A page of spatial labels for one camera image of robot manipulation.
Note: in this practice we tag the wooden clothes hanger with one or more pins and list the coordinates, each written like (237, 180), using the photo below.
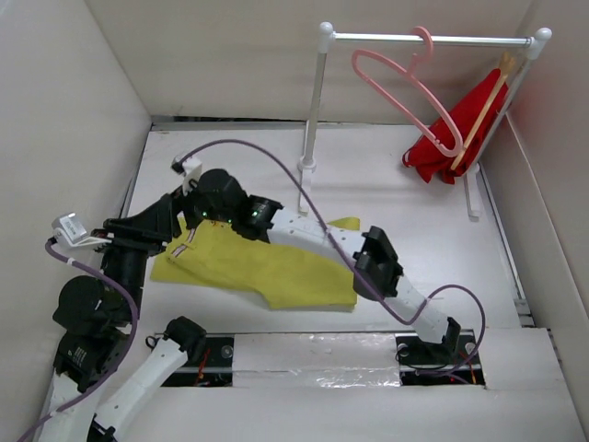
(506, 65)

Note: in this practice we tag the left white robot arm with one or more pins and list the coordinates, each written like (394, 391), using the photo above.
(83, 366)

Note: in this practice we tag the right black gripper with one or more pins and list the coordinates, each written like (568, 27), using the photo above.
(192, 220)

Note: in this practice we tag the yellow-green trousers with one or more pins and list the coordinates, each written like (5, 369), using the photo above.
(214, 255)

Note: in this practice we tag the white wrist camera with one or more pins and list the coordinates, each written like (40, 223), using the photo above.
(69, 233)
(190, 170)

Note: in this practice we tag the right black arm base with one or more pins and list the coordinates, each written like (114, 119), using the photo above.
(421, 365)

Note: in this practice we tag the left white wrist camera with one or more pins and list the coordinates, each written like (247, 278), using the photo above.
(69, 233)

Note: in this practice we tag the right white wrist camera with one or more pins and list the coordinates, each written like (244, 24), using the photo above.
(190, 170)

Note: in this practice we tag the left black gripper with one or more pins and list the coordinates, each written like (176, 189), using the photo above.
(143, 228)

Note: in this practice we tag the white metal clothes rack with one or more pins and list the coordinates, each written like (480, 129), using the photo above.
(531, 47)

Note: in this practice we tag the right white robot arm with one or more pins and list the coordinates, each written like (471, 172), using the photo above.
(377, 274)

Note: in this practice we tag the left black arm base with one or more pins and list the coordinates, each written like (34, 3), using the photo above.
(213, 370)

